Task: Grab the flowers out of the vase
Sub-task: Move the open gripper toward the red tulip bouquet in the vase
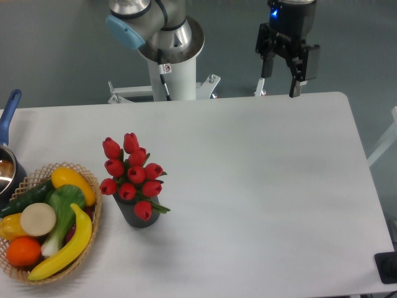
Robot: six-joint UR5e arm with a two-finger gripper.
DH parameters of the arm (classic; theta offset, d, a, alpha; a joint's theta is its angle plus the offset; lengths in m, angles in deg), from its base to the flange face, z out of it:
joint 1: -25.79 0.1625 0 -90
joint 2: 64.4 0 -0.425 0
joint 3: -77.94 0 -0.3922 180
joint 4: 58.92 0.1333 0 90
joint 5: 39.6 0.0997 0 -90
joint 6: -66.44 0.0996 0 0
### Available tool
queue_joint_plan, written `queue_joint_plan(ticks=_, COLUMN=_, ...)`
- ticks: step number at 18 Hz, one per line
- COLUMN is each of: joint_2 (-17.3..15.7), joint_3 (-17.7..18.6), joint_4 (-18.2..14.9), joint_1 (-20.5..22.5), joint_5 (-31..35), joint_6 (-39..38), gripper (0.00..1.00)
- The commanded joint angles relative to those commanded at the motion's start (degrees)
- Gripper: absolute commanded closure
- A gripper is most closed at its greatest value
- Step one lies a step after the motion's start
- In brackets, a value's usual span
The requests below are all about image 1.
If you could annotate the green bok choy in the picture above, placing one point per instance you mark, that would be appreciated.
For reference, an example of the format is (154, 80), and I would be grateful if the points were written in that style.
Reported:
(60, 201)

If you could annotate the yellow bell pepper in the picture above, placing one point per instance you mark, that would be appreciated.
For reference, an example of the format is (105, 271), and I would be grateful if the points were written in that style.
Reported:
(11, 228)

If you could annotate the dark grey ribbed vase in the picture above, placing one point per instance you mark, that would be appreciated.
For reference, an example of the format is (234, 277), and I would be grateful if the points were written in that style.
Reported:
(137, 214)

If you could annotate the black device at edge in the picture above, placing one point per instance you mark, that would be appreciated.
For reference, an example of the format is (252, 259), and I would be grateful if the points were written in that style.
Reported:
(386, 266)

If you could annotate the yellow banana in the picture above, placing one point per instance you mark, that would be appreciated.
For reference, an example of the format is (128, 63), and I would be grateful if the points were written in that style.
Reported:
(69, 252)

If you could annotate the red tulip bouquet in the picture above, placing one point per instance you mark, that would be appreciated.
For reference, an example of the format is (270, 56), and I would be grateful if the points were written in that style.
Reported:
(131, 176)

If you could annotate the orange fruit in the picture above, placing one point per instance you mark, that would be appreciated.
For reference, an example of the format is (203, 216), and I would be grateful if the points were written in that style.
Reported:
(23, 251)

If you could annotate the beige round radish slice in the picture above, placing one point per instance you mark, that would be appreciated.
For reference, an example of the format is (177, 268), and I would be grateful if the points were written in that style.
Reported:
(38, 219)

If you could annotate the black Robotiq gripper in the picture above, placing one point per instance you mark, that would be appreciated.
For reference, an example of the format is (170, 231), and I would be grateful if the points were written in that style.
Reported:
(285, 35)

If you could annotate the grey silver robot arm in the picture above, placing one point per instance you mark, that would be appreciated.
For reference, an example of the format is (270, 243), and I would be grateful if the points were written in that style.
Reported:
(132, 23)

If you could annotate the white frame at right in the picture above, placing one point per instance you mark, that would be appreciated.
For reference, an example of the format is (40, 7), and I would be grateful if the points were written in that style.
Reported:
(384, 142)

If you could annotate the dark green cucumber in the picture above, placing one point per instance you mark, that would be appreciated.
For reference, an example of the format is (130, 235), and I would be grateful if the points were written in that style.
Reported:
(34, 195)

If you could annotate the blue handled steel saucepan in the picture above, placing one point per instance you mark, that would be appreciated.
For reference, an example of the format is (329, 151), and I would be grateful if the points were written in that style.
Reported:
(12, 172)

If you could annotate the dark red fruit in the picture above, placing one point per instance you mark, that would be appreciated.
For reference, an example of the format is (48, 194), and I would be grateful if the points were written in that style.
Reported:
(90, 212)

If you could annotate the woven wicker basket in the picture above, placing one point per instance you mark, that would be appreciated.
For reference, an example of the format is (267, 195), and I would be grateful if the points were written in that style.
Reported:
(33, 179)

